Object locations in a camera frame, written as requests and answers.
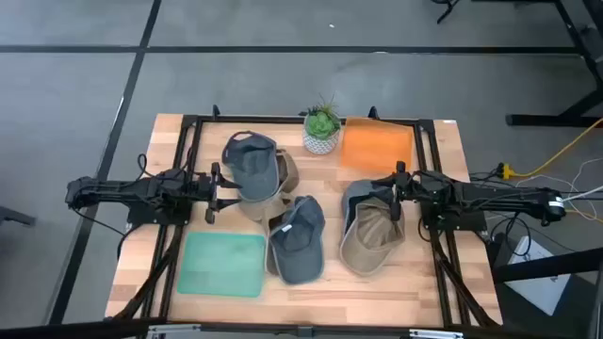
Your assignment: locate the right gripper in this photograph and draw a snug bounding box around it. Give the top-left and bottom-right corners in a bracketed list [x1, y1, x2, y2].
[370, 160, 426, 223]

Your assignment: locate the black chair leg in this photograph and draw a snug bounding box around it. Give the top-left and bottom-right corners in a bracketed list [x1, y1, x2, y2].
[431, 0, 461, 24]

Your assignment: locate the black table leg bar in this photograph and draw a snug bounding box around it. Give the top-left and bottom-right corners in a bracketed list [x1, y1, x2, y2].
[492, 247, 603, 283]

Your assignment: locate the black desk frame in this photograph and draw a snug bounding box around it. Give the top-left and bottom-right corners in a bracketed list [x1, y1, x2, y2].
[506, 0, 603, 128]

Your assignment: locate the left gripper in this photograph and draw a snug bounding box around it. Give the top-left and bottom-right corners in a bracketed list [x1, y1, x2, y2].
[195, 161, 244, 225]

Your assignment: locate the succulent in white patterned pot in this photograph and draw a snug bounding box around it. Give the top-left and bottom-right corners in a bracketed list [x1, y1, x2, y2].
[301, 93, 343, 156]

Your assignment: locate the white cable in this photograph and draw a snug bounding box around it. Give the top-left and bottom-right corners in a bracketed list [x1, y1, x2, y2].
[515, 157, 603, 222]

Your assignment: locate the tan baseball cap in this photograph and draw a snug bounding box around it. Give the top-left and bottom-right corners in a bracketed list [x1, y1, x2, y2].
[237, 149, 302, 223]
[262, 214, 285, 278]
[338, 195, 407, 278]

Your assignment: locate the orange plastic bin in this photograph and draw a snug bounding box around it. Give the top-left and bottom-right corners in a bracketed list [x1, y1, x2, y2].
[338, 116, 416, 175]

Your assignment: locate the grey baseball cap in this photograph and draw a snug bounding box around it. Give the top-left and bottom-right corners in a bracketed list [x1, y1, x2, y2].
[220, 130, 283, 203]
[339, 178, 399, 236]
[267, 194, 327, 286]

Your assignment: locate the yellow extension cable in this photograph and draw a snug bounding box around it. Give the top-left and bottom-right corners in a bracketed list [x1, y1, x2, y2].
[498, 117, 603, 181]

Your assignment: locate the green plastic bin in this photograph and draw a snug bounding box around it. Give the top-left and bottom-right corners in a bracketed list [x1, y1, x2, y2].
[176, 230, 268, 299]

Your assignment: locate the black aluminium table frame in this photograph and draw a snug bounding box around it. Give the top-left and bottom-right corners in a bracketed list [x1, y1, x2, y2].
[106, 104, 503, 331]

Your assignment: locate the black crossbar with silver brackets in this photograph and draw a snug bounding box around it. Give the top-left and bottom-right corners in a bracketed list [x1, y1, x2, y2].
[0, 317, 603, 339]

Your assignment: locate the dark chair base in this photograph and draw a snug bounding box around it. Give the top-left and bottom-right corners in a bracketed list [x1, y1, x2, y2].
[0, 205, 37, 227]

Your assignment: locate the white box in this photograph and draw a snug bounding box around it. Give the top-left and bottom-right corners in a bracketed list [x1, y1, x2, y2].
[503, 234, 571, 316]

